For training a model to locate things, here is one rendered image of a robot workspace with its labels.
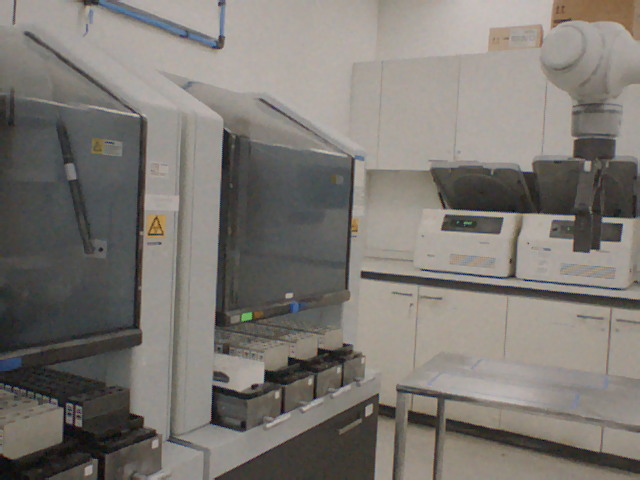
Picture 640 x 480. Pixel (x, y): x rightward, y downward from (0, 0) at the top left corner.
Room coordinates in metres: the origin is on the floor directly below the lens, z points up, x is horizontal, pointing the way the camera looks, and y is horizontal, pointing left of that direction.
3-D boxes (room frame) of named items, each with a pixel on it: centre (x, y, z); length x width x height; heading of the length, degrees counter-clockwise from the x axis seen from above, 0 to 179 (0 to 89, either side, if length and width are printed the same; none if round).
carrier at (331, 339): (1.93, -0.05, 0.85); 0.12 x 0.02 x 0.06; 149
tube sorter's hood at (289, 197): (1.85, 0.27, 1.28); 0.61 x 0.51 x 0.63; 150
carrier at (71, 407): (1.20, 0.40, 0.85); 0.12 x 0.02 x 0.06; 148
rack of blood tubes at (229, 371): (1.58, 0.27, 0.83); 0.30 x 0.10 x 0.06; 59
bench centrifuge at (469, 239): (3.89, -0.95, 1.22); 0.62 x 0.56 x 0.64; 148
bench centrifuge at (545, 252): (3.60, -1.45, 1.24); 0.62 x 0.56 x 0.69; 150
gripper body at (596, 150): (1.24, -0.51, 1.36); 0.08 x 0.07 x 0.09; 150
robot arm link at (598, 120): (1.24, -0.51, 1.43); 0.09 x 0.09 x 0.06
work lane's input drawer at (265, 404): (1.65, 0.38, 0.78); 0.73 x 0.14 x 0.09; 60
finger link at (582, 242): (1.18, -0.48, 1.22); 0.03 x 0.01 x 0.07; 60
